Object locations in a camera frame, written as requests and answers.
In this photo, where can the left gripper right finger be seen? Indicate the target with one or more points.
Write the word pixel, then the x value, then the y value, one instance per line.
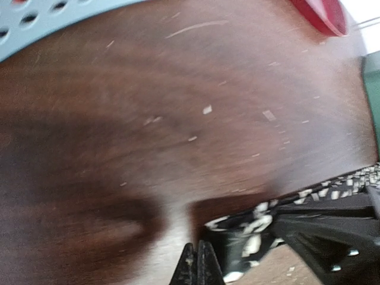
pixel 208 269

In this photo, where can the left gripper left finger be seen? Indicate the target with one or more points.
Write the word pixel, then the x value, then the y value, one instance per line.
pixel 186 270

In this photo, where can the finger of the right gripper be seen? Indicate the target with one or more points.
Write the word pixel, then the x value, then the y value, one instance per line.
pixel 337 239

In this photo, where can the black white floral tie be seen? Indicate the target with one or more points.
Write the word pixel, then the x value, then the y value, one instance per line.
pixel 241 240

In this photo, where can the dark green divided organizer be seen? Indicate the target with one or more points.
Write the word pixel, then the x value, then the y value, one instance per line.
pixel 371 83

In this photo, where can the round red tray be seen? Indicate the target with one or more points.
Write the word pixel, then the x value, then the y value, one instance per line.
pixel 327 16

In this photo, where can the light blue plastic basket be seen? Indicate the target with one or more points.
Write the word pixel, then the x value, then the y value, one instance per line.
pixel 25 22

